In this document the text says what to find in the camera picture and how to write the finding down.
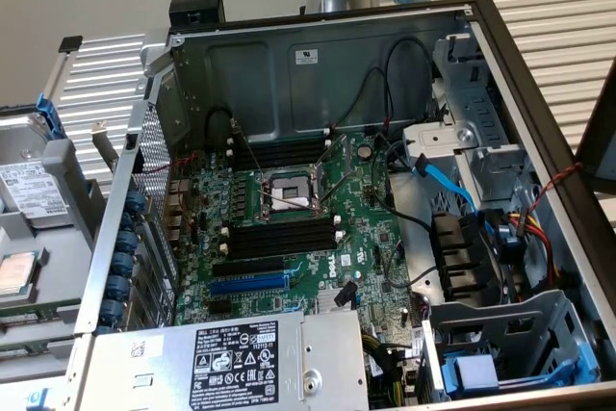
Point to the silver socket cover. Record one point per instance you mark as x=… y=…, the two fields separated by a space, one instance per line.
x=319 y=165

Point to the CPU socket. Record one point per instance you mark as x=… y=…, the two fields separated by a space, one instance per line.
x=289 y=187

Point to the thin metal locking lever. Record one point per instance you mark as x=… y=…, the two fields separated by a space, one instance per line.
x=248 y=148
x=284 y=201

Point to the silver coin battery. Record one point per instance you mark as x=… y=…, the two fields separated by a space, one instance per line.
x=366 y=151

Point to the green motherboard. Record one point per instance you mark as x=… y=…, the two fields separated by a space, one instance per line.
x=308 y=266

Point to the long black expansion slot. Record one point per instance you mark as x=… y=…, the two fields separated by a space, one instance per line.
x=248 y=266

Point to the black board connector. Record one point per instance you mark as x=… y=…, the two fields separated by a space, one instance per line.
x=346 y=294

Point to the blue expansion slot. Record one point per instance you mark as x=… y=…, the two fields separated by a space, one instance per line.
x=248 y=285

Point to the silver heat sink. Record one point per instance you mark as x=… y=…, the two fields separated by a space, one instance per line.
x=327 y=302

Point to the white case sticker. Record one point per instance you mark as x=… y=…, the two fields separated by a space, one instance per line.
x=306 y=56

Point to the open metal PC case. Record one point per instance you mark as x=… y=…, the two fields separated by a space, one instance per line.
x=240 y=74

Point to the silver rear port blocks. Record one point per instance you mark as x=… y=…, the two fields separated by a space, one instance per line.
x=174 y=211

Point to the short black expansion slot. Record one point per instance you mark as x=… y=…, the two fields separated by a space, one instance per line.
x=219 y=306

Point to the black fan shroud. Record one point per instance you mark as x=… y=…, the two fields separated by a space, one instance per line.
x=457 y=247

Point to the silver drive cage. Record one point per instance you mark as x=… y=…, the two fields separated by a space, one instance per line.
x=462 y=108

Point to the blue round retainer knob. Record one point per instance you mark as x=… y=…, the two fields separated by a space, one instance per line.
x=123 y=264
x=103 y=330
x=112 y=311
x=117 y=287
x=127 y=241
x=136 y=201
x=128 y=221

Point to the black box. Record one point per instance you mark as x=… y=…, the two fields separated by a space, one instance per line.
x=197 y=7

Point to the silver power supply unit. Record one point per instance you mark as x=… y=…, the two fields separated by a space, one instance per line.
x=144 y=372

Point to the blue disk bay carrier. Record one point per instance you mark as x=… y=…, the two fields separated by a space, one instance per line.
x=474 y=372

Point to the grey parts rack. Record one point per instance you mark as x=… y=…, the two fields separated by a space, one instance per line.
x=62 y=262

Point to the grey disk bay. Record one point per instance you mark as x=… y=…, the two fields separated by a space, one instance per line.
x=529 y=324

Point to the small black clip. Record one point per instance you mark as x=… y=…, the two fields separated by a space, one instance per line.
x=70 y=43

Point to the silver hard disk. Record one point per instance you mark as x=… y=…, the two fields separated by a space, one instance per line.
x=29 y=185

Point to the dark side panel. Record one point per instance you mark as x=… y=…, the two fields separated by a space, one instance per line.
x=599 y=141

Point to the silver CPU chip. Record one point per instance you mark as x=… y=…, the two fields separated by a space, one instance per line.
x=17 y=274

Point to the silver graphics card bracket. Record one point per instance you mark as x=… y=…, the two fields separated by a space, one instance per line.
x=105 y=146

